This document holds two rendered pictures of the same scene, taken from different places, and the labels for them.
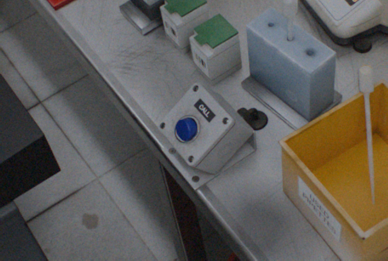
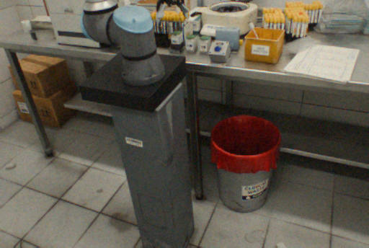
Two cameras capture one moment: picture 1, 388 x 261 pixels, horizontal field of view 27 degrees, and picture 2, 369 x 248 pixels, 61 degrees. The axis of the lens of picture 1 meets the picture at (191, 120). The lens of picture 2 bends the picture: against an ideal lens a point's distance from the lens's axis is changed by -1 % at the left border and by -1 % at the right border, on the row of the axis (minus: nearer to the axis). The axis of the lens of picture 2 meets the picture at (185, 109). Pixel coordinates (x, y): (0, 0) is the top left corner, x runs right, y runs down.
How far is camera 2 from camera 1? 96 cm
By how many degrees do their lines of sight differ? 35
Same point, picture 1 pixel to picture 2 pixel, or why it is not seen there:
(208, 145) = (225, 49)
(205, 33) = (203, 38)
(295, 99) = (233, 45)
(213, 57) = (207, 42)
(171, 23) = (190, 42)
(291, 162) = (249, 42)
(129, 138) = not seen: hidden behind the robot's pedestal
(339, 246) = (268, 57)
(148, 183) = not seen: hidden behind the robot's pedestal
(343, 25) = not seen: hidden behind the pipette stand
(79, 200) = (125, 185)
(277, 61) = (226, 34)
